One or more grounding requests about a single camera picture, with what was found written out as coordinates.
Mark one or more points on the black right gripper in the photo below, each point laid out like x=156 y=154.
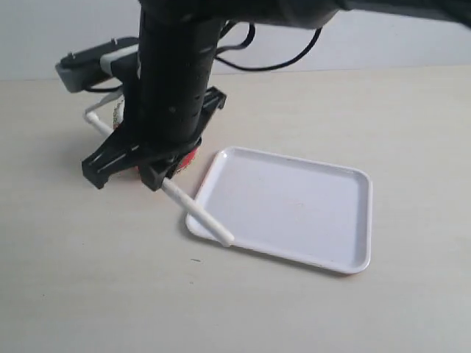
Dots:
x=168 y=103

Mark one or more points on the white drumstick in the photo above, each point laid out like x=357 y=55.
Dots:
x=108 y=98
x=220 y=233

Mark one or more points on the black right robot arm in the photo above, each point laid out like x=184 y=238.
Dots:
x=178 y=29

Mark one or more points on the small red drum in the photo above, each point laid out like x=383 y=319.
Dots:
x=118 y=117

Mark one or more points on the white plastic tray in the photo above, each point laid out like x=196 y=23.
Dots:
x=308 y=212

